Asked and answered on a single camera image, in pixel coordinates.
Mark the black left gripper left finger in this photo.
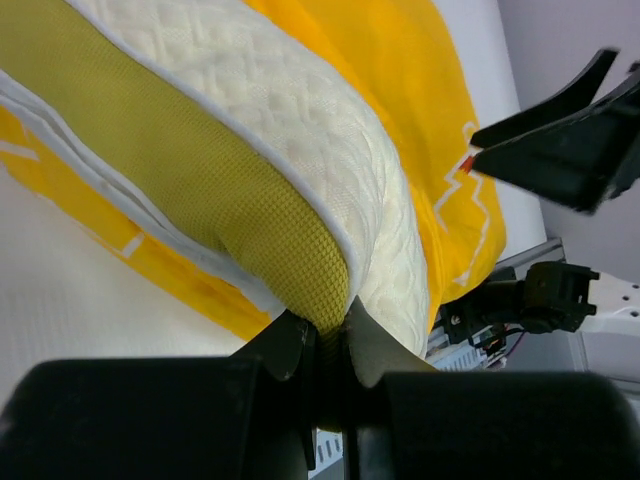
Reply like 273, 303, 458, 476
1, 313, 316, 479

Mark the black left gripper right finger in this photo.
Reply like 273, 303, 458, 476
342, 301, 639, 479

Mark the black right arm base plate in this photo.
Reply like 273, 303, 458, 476
436, 267, 523, 349

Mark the perforated metal cable duct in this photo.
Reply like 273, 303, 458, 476
308, 343, 509, 479

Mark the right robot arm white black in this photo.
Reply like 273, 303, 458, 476
464, 48, 639, 334

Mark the yellow pillowcase with white print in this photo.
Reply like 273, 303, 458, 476
0, 0, 509, 346

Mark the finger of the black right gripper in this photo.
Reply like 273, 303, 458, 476
472, 74, 639, 215
469, 48, 619, 149

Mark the white quilted pillow green band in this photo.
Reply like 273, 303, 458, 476
0, 0, 434, 431

